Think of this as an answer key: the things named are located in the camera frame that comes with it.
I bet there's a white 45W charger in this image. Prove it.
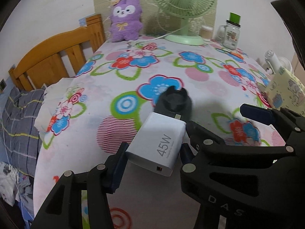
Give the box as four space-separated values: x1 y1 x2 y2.
126 112 186 177

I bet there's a yellow cartoon paper box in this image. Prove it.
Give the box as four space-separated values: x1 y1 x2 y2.
265 67 305 116

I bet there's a black cat-ear stand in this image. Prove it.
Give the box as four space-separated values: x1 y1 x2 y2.
153 86 192 123

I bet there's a beige door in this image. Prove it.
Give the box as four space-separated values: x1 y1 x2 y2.
291 53 305 82

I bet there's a white standing fan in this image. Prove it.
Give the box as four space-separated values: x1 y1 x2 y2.
264 50 294 74

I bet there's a blue plaid bedding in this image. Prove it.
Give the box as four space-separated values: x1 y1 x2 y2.
1 87 44 214

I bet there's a floral tablecloth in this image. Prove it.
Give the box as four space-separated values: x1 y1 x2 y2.
33 35 287 229

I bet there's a glass jar green lid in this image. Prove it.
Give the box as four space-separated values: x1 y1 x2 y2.
216 12 240 50

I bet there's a cotton swab container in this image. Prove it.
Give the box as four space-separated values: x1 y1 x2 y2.
200 25 214 41

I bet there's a purple plush toy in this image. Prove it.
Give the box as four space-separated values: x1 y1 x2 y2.
110 0 143 42

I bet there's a green desk fan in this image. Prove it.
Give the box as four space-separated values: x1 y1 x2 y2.
155 0 217 46

